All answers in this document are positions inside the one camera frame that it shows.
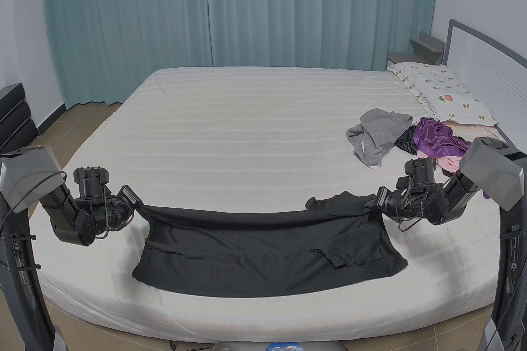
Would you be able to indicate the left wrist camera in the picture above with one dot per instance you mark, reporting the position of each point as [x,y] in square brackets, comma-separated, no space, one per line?
[91,182]

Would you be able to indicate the grey bedside table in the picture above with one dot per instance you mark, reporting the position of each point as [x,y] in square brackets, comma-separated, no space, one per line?
[426,41]

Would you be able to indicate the bed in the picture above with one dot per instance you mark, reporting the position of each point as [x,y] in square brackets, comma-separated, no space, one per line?
[247,127]

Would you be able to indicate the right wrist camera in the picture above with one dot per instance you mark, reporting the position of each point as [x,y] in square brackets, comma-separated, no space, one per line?
[420,172]

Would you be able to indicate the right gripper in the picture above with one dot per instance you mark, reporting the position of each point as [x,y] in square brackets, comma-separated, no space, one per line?
[389,202]

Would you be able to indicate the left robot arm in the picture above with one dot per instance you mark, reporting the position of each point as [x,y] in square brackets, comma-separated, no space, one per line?
[29,176]

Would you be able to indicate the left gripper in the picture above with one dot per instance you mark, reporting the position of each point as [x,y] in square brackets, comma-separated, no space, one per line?
[128,203]

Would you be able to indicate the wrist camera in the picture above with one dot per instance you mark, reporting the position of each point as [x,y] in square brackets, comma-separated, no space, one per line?
[420,172]
[91,182]

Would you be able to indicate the black chest of drawers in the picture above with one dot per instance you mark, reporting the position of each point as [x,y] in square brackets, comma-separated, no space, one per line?
[14,115]

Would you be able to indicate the grey garment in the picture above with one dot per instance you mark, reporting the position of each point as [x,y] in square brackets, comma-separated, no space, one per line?
[378,129]

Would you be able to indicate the pile of clothes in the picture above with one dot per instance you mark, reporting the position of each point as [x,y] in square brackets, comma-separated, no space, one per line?
[434,139]

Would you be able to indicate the white printed pillow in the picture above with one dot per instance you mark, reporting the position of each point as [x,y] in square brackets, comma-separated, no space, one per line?
[444,92]

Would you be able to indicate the black T-shirt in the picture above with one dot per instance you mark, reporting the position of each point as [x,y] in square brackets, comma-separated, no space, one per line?
[267,254]

